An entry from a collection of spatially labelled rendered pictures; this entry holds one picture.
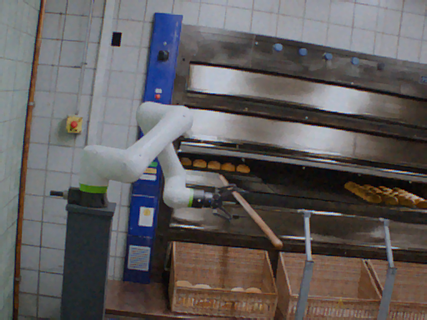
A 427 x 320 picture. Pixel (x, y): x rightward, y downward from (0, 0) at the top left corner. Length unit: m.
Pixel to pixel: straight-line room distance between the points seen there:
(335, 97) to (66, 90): 1.57
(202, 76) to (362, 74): 0.97
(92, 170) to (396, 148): 2.03
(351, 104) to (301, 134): 0.36
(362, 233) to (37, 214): 1.96
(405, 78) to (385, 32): 0.31
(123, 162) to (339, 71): 1.73
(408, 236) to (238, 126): 1.29
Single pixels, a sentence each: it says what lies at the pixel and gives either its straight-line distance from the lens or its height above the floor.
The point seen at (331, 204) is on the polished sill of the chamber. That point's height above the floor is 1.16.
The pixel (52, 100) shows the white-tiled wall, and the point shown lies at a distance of 3.77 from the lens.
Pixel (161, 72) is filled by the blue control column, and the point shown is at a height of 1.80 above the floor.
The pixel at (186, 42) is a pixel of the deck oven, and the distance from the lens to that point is 3.74.
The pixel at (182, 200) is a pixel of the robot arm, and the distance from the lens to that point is 3.19.
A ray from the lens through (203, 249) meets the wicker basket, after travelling 3.82.
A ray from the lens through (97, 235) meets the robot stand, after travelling 2.72.
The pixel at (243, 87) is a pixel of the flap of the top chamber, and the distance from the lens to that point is 3.76.
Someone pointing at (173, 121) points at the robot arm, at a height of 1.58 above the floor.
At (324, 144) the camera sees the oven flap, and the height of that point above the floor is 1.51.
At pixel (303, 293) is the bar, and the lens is 3.39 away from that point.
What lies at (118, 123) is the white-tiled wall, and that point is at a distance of 3.74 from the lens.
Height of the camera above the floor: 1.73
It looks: 9 degrees down
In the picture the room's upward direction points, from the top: 7 degrees clockwise
